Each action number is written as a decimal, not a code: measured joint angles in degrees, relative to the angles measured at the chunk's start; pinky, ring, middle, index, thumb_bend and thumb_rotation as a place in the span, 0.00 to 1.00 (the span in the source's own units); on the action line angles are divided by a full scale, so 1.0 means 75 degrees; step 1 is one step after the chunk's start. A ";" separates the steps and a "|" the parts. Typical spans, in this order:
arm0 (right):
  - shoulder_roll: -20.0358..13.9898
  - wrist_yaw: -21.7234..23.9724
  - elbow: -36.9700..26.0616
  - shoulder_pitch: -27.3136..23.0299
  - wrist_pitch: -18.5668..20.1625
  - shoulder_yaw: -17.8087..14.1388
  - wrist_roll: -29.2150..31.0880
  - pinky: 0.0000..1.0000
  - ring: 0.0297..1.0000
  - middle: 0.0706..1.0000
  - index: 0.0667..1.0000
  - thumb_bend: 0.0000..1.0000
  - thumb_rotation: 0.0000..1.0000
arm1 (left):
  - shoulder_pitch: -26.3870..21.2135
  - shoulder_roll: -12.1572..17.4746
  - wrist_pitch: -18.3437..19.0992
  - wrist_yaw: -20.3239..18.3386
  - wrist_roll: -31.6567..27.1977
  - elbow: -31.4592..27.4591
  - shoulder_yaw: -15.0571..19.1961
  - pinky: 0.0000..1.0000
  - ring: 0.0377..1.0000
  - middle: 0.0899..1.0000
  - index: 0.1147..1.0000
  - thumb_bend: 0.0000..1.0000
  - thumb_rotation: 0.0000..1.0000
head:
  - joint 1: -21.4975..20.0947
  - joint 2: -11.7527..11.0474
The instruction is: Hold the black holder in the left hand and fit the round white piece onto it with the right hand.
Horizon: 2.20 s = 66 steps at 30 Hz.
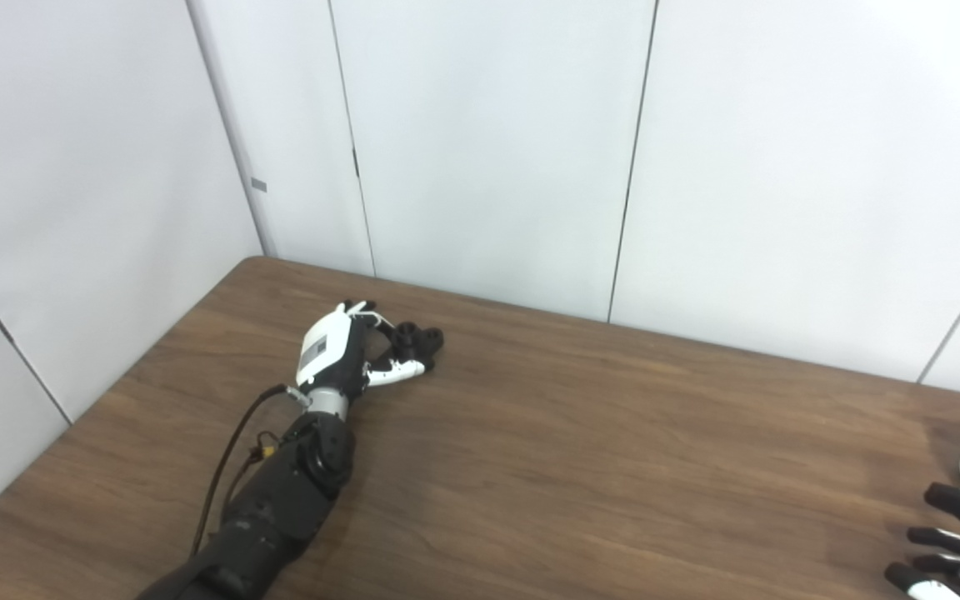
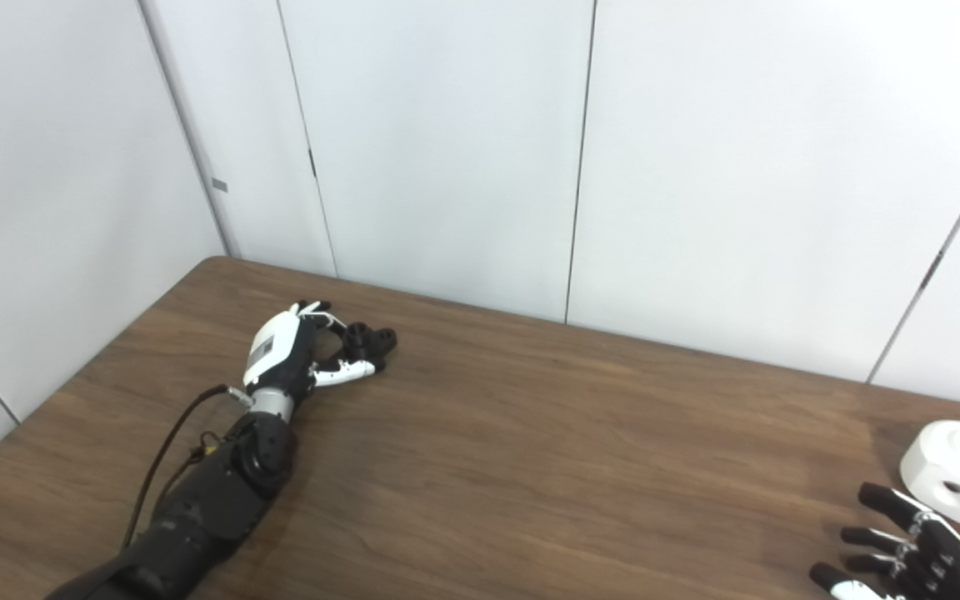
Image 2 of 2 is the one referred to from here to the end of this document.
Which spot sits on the black plastic holder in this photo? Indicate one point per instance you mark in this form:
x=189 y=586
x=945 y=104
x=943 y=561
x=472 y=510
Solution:
x=376 y=339

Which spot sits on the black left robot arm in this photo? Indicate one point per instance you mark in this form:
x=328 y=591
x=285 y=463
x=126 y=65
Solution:
x=213 y=500

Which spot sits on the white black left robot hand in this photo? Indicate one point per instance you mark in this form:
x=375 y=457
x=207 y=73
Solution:
x=276 y=350

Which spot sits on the round white plastic piece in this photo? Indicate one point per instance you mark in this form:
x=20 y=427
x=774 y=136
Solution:
x=930 y=454

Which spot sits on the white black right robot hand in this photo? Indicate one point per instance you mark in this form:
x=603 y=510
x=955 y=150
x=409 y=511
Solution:
x=947 y=567

